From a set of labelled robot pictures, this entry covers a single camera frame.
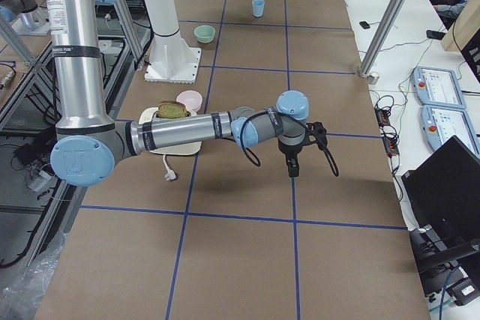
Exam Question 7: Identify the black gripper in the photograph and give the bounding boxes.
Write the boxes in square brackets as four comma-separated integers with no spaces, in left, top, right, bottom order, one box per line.
[280,142,302,178]

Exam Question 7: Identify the light blue cup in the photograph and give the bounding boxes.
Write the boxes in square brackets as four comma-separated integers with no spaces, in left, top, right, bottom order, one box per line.
[251,0,266,18]

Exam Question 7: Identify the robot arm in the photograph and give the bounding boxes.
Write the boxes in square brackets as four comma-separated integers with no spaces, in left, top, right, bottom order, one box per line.
[46,0,312,187]

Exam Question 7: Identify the black power strip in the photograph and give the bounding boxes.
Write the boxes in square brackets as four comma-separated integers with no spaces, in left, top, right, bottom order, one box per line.
[375,107,400,158]

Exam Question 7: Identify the cream toaster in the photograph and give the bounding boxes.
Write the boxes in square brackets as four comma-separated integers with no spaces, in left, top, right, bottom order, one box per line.
[138,106,202,156]

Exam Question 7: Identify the pink bowl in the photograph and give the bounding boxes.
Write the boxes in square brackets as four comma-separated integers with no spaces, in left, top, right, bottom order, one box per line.
[175,90,203,112]

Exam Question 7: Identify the white power plug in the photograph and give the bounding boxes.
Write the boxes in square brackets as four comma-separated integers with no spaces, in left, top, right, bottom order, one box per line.
[162,154,177,181]

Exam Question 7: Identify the toast slice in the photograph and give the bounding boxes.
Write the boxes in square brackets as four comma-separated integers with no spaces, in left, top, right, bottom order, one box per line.
[157,100,190,118]

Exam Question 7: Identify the green bowl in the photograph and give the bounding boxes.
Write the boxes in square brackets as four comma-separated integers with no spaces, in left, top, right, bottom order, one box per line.
[193,25,216,44]

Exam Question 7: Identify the black phone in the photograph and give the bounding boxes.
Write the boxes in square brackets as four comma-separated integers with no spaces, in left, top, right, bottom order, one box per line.
[359,21,371,29]

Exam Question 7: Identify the lower teach pendant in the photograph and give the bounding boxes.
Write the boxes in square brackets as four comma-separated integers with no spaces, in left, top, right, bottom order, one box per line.
[421,105,479,156]

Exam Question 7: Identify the teach pendant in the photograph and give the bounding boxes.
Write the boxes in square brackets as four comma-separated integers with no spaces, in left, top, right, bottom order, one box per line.
[421,105,479,156]
[411,66,467,109]

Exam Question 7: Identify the black laptop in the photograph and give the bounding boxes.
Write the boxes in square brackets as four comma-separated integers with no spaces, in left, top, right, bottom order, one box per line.
[402,136,479,241]

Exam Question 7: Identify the upper teach pendant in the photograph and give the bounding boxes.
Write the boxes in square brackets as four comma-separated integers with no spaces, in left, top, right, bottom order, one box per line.
[411,66,467,109]

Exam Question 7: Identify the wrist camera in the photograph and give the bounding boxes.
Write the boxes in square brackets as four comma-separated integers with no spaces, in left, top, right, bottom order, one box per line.
[307,121,328,146]

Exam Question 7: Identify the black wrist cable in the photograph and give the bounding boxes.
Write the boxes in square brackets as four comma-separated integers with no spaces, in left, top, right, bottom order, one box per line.
[239,109,341,178]

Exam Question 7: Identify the white pedestal column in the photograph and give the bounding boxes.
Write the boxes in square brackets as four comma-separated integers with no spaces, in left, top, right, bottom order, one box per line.
[144,0,202,84]

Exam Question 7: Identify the aluminium frame post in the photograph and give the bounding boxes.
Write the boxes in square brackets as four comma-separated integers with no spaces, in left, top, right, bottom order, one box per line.
[358,0,405,85]

